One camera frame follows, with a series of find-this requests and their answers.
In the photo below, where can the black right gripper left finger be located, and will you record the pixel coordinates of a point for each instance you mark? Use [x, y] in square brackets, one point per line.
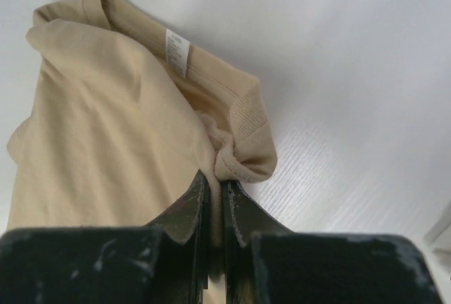
[164, 261]

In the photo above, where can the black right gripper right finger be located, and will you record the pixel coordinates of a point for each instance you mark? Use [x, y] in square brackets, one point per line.
[265, 262]

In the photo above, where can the beige t-shirt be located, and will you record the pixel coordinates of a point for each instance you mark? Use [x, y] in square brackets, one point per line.
[116, 135]

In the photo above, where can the folded white t-shirt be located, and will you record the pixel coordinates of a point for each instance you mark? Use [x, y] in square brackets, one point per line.
[437, 240]

